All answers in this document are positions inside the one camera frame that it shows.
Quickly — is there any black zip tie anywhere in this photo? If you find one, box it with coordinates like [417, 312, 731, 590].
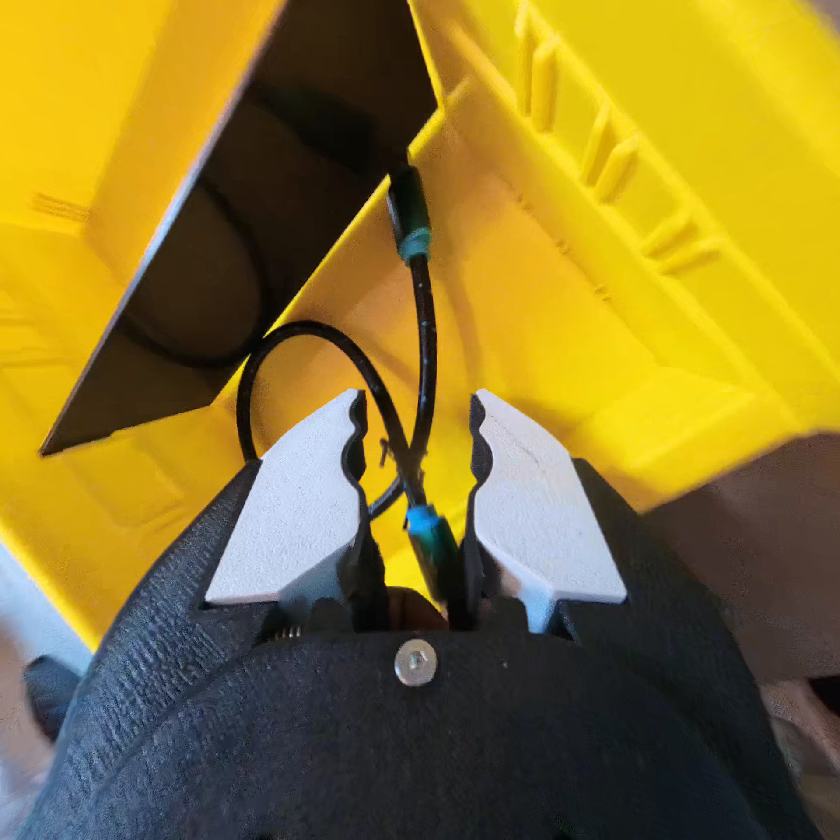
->
[377, 436, 429, 470]

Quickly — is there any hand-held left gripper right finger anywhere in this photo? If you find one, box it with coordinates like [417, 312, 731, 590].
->
[458, 388, 629, 635]

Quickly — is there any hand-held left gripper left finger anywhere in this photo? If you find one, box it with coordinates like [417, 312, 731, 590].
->
[205, 388, 389, 632]

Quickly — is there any black braided HDMI cable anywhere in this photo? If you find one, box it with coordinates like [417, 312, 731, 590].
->
[236, 164, 462, 608]

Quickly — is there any yellow plastic bin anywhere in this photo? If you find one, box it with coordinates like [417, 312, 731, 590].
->
[0, 0, 840, 651]

